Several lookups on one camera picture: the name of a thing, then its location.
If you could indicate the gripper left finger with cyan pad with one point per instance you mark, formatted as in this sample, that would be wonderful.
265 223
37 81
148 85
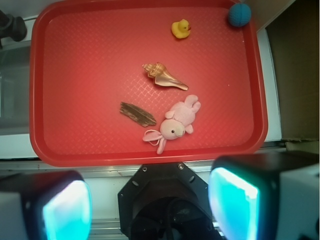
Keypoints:
45 206

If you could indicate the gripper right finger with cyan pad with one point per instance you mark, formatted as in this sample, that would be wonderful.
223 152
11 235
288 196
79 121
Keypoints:
266 196

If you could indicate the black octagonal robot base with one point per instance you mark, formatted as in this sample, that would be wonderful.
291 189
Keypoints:
166 201

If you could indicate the pink plush bunny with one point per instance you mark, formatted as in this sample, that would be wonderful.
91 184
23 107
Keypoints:
177 122

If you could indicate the brown wood bark piece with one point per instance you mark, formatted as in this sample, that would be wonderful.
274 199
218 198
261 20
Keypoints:
137 114

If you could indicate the red plastic tray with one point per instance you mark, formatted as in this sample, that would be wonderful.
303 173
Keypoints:
87 56

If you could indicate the tan spiral seashell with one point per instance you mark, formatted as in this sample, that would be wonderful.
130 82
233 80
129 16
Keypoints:
162 77

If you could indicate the brown cardboard box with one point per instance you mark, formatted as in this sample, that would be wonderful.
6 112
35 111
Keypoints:
294 42

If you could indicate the black knob object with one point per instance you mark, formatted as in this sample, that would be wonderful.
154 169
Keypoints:
12 27

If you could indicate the blue textured ball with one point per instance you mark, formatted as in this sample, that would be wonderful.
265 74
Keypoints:
239 15

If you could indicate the yellow rubber duck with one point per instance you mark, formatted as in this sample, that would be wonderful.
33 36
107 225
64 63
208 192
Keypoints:
181 29

